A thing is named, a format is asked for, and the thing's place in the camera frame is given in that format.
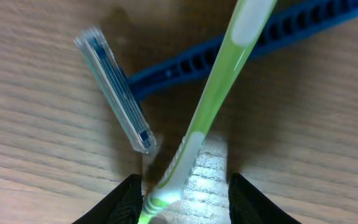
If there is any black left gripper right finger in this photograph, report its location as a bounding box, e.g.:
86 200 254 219
228 173 300 224

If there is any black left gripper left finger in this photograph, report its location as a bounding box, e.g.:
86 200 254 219
73 174 143 224

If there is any green white toothbrush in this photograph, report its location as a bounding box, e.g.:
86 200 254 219
138 0 277 224

